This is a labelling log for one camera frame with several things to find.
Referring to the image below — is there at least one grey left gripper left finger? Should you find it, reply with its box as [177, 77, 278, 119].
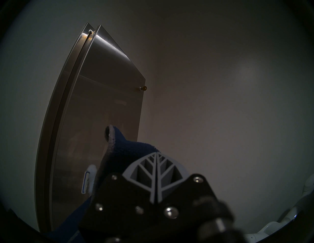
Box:
[122, 152, 157, 205]

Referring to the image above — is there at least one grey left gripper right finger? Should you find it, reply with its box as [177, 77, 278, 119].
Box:
[157, 152, 189, 204]

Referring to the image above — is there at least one dark blue cloth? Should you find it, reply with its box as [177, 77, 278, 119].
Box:
[47, 125, 162, 243]

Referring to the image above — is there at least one blue bordered white label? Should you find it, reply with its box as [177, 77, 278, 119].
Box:
[81, 169, 91, 195]

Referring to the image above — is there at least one stainless steel wall dispenser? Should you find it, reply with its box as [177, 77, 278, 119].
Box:
[34, 23, 147, 233]

